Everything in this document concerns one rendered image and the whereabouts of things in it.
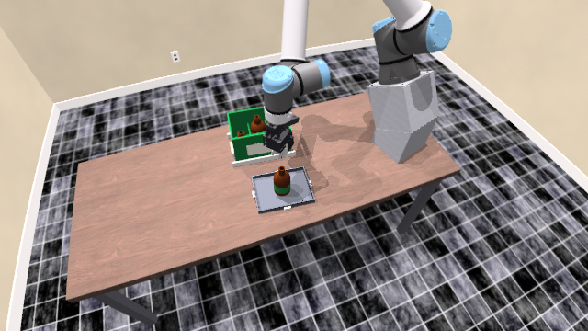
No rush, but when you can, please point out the green bottle crate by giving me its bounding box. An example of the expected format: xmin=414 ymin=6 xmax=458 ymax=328
xmin=227 ymin=107 xmax=272 ymax=161

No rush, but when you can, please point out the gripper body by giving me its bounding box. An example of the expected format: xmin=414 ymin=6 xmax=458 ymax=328
xmin=263 ymin=122 xmax=292 ymax=153

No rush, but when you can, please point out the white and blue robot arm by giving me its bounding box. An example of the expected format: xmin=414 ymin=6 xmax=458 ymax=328
xmin=262 ymin=0 xmax=452 ymax=128

